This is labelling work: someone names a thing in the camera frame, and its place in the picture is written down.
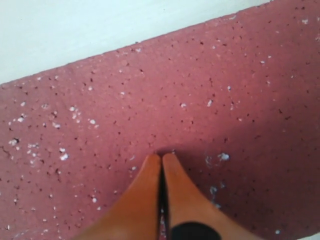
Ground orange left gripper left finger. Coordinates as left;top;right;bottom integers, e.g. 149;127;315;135
77;154;161;240

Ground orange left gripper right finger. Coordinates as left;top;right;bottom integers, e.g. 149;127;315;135
162;153;260;240

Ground brick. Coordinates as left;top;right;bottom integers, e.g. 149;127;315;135
0;0;320;240

